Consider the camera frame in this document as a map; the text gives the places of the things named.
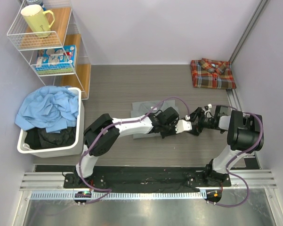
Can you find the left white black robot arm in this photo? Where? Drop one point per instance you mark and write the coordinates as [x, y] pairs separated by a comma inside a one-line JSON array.
[[101, 135]]

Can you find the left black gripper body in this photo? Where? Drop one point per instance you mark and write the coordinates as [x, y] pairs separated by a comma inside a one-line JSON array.
[[168, 129]]

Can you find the white plastic laundry bin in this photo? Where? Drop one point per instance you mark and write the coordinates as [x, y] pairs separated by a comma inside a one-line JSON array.
[[75, 148]]

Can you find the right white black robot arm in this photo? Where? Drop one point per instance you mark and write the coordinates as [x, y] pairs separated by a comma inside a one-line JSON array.
[[244, 136]]

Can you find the folded plaid shirt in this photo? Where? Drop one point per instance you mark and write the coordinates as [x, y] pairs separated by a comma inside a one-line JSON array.
[[212, 74]]

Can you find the white wire shelf rack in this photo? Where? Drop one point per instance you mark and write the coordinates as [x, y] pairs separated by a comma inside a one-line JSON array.
[[64, 31]]

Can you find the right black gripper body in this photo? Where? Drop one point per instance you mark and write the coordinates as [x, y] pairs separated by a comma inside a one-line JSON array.
[[200, 122]]

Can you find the blue picture box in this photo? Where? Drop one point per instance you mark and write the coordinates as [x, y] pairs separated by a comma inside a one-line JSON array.
[[56, 60]]

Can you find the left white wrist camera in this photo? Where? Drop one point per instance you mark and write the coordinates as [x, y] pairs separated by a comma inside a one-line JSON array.
[[183, 125]]

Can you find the yellow mug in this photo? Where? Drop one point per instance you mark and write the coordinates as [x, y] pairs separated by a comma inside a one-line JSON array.
[[38, 20]]

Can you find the aluminium rail frame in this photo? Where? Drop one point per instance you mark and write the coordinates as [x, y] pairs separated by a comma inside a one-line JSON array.
[[262, 206]]

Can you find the aluminium corner post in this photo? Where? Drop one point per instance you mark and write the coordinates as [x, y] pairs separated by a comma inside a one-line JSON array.
[[249, 28]]

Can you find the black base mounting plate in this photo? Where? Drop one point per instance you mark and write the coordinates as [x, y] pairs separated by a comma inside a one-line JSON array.
[[147, 180]]

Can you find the black garment in bin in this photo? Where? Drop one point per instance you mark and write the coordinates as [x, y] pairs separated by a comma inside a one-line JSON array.
[[38, 138]]

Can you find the light blue shirt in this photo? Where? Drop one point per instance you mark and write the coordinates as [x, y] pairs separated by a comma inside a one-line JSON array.
[[51, 108]]

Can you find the grey long sleeve shirt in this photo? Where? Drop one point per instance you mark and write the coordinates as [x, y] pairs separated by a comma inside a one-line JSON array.
[[141, 108]]

